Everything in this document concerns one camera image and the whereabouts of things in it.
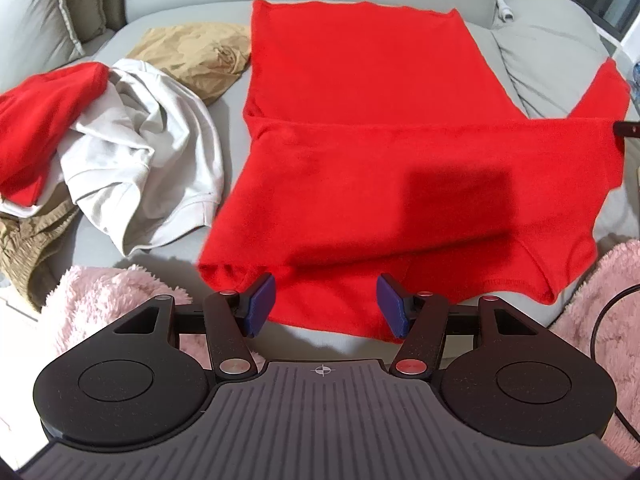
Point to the pink fluffy blanket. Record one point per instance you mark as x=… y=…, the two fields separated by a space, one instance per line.
x=100 y=295

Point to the red sweater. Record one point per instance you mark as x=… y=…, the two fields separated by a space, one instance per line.
x=375 y=160

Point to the white garment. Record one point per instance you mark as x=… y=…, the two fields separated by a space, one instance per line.
x=150 y=160

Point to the tan cloth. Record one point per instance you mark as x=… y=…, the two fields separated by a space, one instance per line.
x=200 y=60

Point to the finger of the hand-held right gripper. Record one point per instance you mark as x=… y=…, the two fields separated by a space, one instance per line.
x=629 y=129

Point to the light beige cushion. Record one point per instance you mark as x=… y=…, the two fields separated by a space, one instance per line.
x=35 y=15

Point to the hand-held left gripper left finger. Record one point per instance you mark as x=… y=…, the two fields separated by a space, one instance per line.
x=262 y=305

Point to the red garment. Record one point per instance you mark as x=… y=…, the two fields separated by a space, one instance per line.
x=35 y=125

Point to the khaki pants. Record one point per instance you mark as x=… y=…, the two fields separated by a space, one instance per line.
x=25 y=250

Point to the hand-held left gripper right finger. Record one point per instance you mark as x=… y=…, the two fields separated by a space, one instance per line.
x=392 y=307

